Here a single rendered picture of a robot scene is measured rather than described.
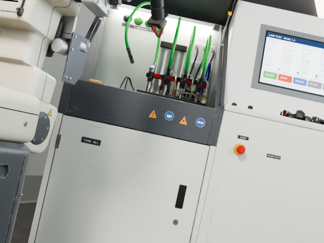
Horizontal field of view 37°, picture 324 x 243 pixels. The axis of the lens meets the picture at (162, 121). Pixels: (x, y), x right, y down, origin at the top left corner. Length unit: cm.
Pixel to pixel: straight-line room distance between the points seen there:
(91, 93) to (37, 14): 68
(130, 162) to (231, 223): 50
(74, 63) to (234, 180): 89
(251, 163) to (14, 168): 117
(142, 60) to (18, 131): 153
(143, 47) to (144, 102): 64
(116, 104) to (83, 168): 31
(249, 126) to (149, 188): 51
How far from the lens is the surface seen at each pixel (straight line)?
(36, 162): 429
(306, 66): 249
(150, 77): 231
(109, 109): 208
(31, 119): 123
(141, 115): 207
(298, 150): 215
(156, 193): 208
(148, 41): 266
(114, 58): 265
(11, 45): 155
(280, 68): 244
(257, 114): 211
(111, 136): 207
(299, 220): 218
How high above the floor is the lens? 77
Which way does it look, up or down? 2 degrees up
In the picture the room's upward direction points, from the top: 12 degrees clockwise
